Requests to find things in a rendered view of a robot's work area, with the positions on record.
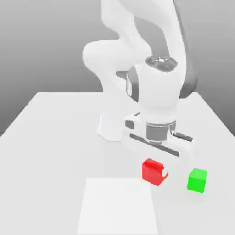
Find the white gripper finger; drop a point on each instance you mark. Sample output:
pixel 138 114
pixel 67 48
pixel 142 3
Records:
pixel 165 170

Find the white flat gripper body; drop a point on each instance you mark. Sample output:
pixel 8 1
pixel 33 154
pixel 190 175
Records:
pixel 156 146

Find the small red cube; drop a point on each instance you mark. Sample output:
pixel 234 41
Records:
pixel 151 172

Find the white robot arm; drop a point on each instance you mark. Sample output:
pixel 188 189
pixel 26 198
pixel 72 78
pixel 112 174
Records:
pixel 157 86

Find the small green cube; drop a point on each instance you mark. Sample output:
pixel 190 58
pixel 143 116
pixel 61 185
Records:
pixel 196 180

